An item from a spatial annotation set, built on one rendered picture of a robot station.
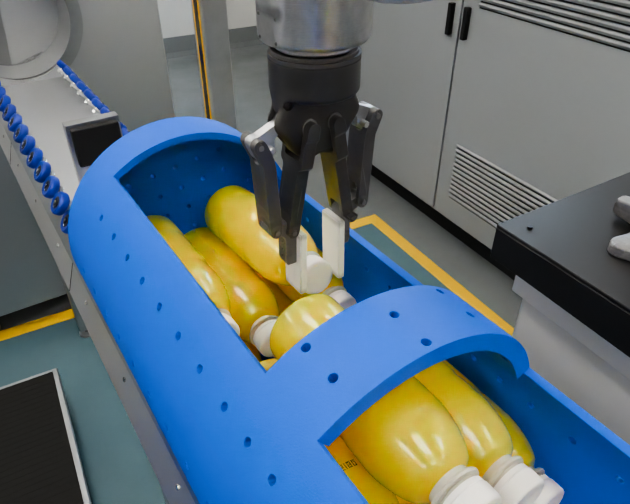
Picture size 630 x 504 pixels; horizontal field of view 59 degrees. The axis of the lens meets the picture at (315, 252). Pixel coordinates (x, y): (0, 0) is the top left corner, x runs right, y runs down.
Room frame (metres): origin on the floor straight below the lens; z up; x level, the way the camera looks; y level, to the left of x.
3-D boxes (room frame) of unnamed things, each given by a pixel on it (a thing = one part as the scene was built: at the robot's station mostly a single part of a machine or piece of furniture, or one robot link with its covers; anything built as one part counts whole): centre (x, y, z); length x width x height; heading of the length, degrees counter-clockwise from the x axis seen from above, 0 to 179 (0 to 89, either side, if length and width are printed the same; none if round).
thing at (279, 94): (0.46, 0.00, 1.33); 0.08 x 0.07 x 0.09; 124
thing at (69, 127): (1.01, 0.42, 1.00); 0.10 x 0.04 x 0.15; 123
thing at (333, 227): (0.47, -0.02, 1.17); 0.03 x 0.01 x 0.07; 34
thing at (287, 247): (0.43, 0.03, 1.20); 0.03 x 0.01 x 0.05; 124
